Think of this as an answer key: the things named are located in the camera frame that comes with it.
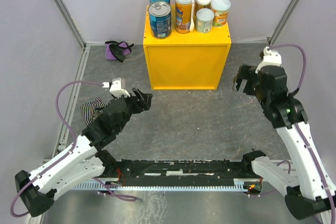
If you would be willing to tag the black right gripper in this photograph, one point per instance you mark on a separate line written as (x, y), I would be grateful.
(250, 80)

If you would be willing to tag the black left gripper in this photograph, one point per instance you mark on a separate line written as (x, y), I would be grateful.
(137, 99)

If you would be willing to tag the green label small can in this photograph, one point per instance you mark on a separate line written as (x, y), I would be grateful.
(204, 20)

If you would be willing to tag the orange fruit label can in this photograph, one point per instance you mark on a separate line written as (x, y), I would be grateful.
(220, 9)

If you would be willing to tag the orange can with spoon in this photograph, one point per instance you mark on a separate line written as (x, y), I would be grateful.
(183, 16)

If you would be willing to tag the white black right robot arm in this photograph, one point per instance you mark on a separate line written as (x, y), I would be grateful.
(311, 191)

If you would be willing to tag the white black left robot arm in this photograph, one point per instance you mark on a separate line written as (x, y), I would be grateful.
(81, 160)

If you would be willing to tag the yellow wooden box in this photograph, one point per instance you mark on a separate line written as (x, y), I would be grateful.
(192, 61)

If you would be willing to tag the black white striped cloth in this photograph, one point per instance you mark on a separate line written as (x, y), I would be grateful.
(91, 110)

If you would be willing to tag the purple black cloth pouch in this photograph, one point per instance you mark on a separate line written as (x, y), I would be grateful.
(117, 50)

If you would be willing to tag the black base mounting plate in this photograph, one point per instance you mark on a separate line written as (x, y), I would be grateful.
(179, 174)

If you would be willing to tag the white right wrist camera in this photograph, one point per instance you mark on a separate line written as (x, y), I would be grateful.
(269, 57)

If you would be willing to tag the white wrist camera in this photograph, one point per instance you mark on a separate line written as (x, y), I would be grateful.
(269, 57)
(116, 87)

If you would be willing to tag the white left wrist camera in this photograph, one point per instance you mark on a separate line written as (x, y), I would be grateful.
(116, 87)

